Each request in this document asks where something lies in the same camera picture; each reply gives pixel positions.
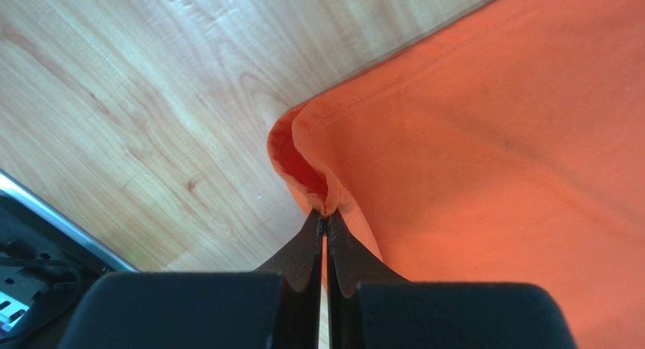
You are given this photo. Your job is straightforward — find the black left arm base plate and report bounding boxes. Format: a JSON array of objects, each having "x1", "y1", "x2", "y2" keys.
[{"x1": 1, "y1": 197, "x2": 112, "y2": 348}]

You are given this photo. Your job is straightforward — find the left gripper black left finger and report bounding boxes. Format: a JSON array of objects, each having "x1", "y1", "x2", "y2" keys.
[{"x1": 59, "y1": 212, "x2": 323, "y2": 348}]

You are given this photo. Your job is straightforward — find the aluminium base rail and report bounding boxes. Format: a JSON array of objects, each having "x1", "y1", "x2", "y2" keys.
[{"x1": 1, "y1": 170, "x2": 139, "y2": 272}]

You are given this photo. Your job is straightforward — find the orange t-shirt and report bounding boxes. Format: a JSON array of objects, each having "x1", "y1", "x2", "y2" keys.
[{"x1": 267, "y1": 0, "x2": 644, "y2": 348}]

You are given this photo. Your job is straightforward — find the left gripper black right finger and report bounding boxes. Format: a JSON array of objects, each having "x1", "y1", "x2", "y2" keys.
[{"x1": 326, "y1": 213, "x2": 575, "y2": 348}]

